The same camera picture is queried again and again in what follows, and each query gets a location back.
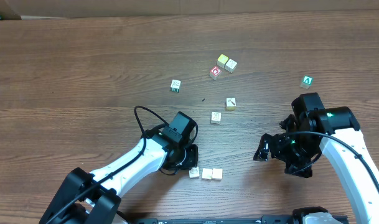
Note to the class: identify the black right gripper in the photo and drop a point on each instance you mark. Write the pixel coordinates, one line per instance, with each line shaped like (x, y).
(271, 145)

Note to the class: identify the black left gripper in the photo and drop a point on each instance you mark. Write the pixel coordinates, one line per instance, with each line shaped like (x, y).
(191, 156)

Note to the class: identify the wooden block with squiggle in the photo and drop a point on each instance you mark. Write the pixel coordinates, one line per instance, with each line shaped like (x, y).
(207, 174)

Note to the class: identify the wooden block number three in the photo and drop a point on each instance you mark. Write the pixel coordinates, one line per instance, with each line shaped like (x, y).
(217, 174)

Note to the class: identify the yellow sided wooden block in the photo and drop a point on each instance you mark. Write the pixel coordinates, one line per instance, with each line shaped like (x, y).
(216, 117)

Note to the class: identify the wooden block with dots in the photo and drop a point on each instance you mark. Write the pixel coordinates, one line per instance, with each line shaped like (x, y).
(194, 173)

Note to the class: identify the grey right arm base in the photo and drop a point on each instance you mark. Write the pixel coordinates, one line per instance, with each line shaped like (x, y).
(313, 215)

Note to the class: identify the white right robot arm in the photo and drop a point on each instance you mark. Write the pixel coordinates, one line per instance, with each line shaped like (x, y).
(334, 133)

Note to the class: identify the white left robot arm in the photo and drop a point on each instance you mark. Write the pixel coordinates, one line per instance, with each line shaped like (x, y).
(94, 197)

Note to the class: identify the wooden block with hammer picture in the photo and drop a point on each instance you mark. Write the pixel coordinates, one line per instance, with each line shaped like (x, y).
(230, 104)

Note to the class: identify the green sided wooden block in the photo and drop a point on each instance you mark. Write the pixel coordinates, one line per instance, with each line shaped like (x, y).
(175, 86)

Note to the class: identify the green letter wooden block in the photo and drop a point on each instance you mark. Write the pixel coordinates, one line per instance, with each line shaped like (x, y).
(306, 82)

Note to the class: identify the red framed wooden block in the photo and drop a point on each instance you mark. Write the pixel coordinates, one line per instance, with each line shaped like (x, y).
(215, 72)

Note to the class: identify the plain wooden block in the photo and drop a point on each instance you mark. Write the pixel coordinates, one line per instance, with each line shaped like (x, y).
(230, 66)

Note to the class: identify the yellow top wooden block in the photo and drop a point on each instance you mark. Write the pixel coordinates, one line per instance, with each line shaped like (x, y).
(222, 60)

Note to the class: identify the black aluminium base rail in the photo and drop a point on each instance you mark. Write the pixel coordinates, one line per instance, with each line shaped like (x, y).
(265, 219)

